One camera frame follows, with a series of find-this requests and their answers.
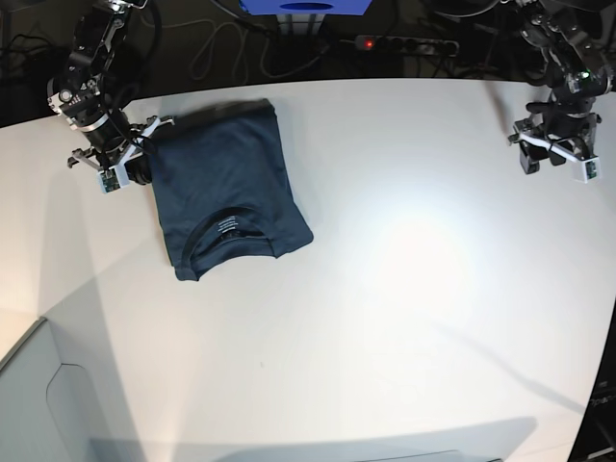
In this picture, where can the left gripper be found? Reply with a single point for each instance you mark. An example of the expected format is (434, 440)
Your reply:
(559, 138)

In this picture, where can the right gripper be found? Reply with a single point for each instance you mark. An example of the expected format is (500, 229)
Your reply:
(108, 147)

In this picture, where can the dark blue T-shirt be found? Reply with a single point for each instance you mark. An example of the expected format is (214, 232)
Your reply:
(222, 189)

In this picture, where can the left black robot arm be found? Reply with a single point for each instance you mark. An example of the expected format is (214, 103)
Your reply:
(576, 70)

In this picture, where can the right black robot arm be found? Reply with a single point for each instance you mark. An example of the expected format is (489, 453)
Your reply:
(91, 97)

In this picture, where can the black power strip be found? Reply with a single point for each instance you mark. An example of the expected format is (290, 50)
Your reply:
(404, 45)

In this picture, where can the blue box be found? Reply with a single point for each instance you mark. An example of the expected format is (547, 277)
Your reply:
(343, 7)

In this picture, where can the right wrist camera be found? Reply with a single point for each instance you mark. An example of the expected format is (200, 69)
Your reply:
(113, 178)

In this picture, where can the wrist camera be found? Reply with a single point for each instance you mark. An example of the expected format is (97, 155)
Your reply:
(587, 170)
(113, 178)

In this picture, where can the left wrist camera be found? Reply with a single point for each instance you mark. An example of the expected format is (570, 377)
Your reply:
(587, 170)

